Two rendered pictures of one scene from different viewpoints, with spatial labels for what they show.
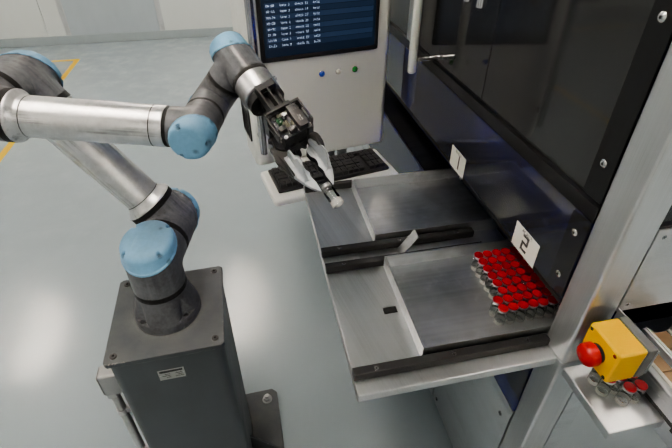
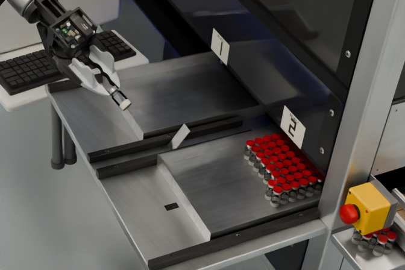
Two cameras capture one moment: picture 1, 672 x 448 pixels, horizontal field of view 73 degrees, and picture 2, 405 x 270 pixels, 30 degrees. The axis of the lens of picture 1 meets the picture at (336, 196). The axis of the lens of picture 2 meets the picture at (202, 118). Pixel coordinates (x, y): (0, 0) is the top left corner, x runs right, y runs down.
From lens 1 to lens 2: 0.64 m
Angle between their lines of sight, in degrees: 16
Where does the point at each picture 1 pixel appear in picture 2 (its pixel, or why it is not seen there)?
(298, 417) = not seen: outside the picture
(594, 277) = (348, 149)
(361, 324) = (146, 223)
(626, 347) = (375, 203)
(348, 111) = not seen: outside the picture
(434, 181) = (193, 67)
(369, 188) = (123, 81)
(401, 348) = (188, 238)
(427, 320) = (209, 211)
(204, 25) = not seen: outside the picture
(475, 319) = (253, 204)
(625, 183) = (363, 70)
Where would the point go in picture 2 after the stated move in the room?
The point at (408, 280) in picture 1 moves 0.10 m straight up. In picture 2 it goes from (184, 176) to (188, 142)
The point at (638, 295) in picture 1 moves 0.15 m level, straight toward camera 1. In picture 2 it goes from (384, 161) to (361, 204)
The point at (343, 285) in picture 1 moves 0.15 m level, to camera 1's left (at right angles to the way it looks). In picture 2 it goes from (119, 188) to (50, 197)
